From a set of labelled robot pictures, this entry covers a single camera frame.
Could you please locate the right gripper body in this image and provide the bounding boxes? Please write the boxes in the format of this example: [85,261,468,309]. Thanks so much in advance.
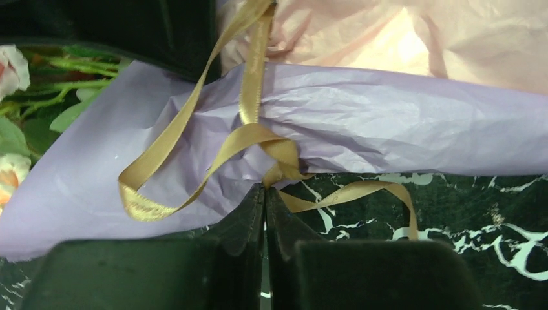
[1,0,218,83]

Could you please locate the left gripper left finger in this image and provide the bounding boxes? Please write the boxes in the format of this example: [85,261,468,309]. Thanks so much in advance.
[19,184,265,309]

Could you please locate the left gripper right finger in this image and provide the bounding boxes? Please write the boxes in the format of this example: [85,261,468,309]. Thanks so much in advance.
[265,189,482,309]

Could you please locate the brown ribbon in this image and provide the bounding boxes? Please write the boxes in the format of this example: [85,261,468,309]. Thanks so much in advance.
[118,1,418,240]

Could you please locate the purple flower bouquet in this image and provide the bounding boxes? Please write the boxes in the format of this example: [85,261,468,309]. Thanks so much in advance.
[1,1,547,261]

